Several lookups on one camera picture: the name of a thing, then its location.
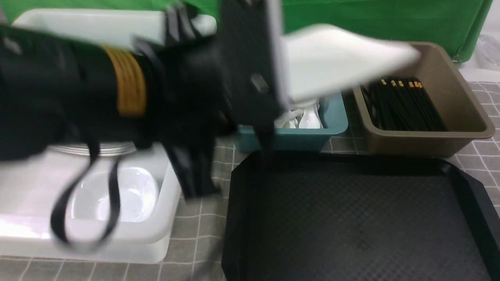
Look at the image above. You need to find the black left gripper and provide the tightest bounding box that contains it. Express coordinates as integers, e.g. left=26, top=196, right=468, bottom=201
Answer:
left=148, top=0, right=289, bottom=199

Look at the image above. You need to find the large white square plate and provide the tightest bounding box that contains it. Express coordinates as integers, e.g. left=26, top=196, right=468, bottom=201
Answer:
left=283, top=24, right=420, bottom=103

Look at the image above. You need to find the small white bowl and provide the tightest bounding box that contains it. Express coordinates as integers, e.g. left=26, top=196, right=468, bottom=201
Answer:
left=68, top=167, right=160, bottom=222

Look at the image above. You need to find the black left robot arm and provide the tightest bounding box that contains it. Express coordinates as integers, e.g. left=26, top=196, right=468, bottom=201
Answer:
left=1, top=0, right=290, bottom=198

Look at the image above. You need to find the pile of white spoons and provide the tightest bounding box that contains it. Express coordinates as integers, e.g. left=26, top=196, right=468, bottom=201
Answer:
left=274, top=100, right=323, bottom=129

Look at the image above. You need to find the teal plastic bin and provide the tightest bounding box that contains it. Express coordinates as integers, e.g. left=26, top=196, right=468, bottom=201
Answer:
left=234, top=92, right=349, bottom=153

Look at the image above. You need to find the stack of white plates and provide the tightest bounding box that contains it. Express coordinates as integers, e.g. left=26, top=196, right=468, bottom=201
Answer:
left=49, top=142, right=136, bottom=157

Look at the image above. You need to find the bundle of black chopsticks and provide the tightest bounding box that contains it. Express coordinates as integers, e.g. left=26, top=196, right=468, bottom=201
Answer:
left=360, top=76, right=448, bottom=132

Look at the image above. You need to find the black serving tray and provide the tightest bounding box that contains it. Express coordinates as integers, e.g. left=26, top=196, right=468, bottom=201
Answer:
left=221, top=151, right=500, bottom=281

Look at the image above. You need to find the grey checked tablecloth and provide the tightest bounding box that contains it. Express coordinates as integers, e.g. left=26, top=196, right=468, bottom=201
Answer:
left=1, top=101, right=499, bottom=281

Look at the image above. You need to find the green backdrop cloth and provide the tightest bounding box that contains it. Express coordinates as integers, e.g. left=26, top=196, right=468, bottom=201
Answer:
left=1, top=0, right=493, bottom=62

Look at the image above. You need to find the large white plastic tub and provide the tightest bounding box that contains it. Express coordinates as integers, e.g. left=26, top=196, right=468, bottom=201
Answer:
left=0, top=9, right=218, bottom=264

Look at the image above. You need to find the brown plastic bin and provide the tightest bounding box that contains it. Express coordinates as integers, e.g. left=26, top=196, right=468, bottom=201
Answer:
left=353, top=42, right=495, bottom=158

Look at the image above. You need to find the black camera cable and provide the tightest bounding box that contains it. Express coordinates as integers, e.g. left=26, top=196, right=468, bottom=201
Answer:
left=50, top=133, right=121, bottom=246

